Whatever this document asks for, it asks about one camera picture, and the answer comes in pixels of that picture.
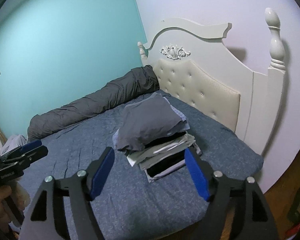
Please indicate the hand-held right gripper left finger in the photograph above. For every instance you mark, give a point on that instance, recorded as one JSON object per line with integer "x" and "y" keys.
{"x": 103, "y": 172}

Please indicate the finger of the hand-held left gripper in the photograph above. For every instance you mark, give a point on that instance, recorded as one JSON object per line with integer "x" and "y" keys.
{"x": 36, "y": 153}
{"x": 31, "y": 146}

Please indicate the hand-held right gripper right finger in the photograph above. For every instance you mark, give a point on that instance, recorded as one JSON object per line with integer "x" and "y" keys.
{"x": 197, "y": 175}

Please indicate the grey t-shirt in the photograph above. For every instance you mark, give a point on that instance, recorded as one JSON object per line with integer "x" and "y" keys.
{"x": 150, "y": 120}

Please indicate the stack of folded clothes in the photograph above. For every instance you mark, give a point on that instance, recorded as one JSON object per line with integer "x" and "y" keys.
{"x": 165, "y": 160}

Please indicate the person's left hand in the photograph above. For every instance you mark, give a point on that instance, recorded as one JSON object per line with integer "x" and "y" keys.
{"x": 0, "y": 202}

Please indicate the light grey blanket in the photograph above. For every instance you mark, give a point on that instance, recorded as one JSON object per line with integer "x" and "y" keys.
{"x": 15, "y": 141}

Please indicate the bed with blue sheet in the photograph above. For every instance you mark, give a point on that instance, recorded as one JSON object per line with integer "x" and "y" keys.
{"x": 140, "y": 200}

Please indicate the rolled dark grey duvet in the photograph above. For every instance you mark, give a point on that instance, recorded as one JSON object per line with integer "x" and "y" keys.
{"x": 95, "y": 107}

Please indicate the cream tufted headboard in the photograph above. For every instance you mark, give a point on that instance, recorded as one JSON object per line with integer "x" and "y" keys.
{"x": 210, "y": 87}

